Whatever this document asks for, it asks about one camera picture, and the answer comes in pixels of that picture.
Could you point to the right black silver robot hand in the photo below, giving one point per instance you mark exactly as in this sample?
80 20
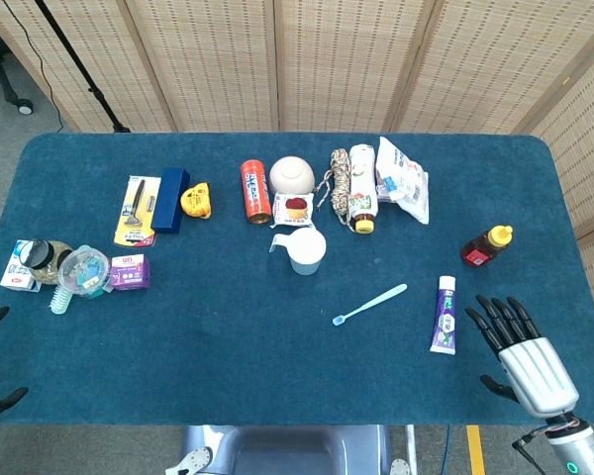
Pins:
534 371

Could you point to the purple white toothpaste tube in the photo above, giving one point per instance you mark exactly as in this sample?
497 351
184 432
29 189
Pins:
444 321

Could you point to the light blue toothbrush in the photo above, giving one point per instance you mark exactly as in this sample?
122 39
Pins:
371 306

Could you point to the white pole by robot base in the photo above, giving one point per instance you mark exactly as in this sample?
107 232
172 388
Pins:
411 445

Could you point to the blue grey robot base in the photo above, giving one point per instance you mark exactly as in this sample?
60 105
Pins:
287 450

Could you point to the white and blue carton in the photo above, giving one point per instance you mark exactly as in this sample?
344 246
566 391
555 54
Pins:
12 272

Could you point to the pale green spiral roller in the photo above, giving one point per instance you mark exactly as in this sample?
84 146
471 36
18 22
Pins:
60 301

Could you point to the glass jar with black lid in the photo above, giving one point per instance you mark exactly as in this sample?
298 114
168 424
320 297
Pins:
39 255

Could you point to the yellow floor tape strip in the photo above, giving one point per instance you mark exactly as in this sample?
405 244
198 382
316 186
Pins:
475 450

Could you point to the clear round container with clips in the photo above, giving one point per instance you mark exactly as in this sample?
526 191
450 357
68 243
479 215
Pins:
84 269

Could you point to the honey bottle with yellow cap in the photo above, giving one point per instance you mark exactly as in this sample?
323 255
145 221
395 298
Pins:
480 247

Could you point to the purple cardboard box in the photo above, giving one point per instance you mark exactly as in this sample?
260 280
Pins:
131 273

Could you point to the razor in yellow blister pack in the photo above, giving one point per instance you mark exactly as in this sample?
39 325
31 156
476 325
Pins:
131 213

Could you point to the navy blue rectangular box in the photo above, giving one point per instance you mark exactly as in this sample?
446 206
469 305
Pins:
169 200

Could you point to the black office chair base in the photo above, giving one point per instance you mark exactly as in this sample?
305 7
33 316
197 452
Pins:
24 105

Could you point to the yellow tape measure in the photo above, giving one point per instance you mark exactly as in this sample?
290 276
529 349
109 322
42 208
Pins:
195 200

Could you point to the white plastic bag packet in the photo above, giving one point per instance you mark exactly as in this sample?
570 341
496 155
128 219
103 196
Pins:
406 173

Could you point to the blue carpet table cover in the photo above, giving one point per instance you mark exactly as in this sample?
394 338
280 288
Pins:
227 346

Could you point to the black tripod stand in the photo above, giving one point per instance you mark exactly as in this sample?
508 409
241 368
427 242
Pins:
94 91

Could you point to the white drink bottle yellow cap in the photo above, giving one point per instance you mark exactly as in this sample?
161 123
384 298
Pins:
362 183

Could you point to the orange drink can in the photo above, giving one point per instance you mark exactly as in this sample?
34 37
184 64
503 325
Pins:
255 193

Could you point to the beige upturned bowl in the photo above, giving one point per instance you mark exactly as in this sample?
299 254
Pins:
291 174

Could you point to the woven bamboo folding screen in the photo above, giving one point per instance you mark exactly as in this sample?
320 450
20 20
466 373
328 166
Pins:
326 59

